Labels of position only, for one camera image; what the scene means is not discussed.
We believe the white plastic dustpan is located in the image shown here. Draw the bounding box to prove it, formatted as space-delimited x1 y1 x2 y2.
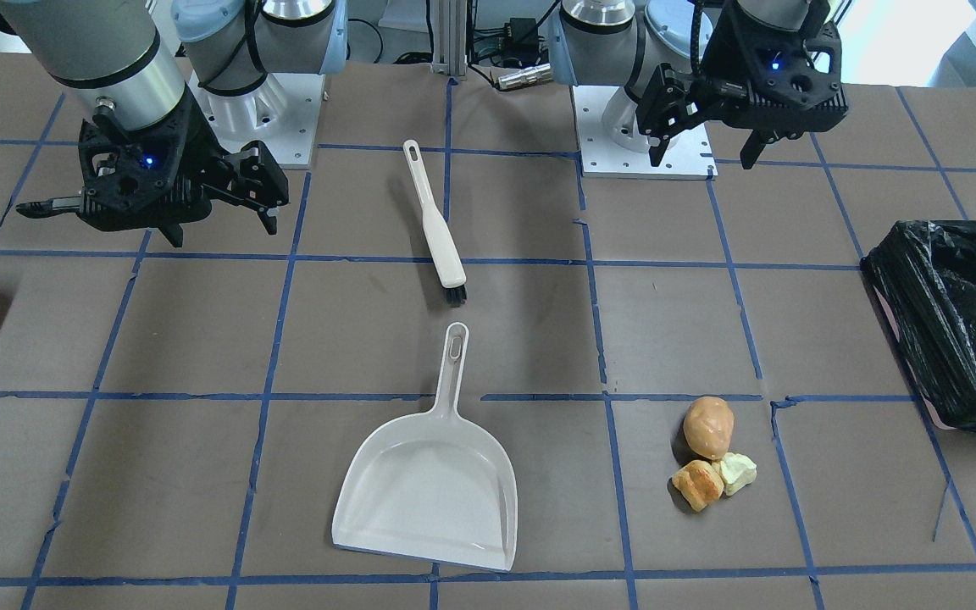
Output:
330 323 518 572

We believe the black lined trash bin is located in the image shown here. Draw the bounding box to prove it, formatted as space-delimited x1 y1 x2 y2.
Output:
861 220 976 433

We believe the golden crusty bread piece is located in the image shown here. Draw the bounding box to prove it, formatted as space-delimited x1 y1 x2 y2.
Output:
670 460 724 513

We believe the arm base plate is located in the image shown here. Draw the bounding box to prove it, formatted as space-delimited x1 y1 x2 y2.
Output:
187 74 326 170
572 86 718 180

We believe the silver cylinder connector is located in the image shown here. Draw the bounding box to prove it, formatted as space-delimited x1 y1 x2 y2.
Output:
495 64 553 92

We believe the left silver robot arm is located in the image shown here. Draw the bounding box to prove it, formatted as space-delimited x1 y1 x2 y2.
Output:
547 1 851 169

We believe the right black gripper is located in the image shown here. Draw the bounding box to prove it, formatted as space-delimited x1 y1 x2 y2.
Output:
15 88 290 247

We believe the brown round bread roll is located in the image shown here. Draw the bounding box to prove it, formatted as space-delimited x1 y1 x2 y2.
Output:
683 396 735 461

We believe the white hand brush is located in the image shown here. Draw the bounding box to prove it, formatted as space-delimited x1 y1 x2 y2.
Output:
402 139 468 308

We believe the pale yellow bread piece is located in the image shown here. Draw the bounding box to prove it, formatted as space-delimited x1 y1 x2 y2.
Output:
712 452 757 496

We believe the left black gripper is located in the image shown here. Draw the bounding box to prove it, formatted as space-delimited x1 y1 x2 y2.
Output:
636 1 851 170

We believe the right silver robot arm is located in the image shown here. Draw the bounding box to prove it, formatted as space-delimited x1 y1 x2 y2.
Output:
0 1 348 247

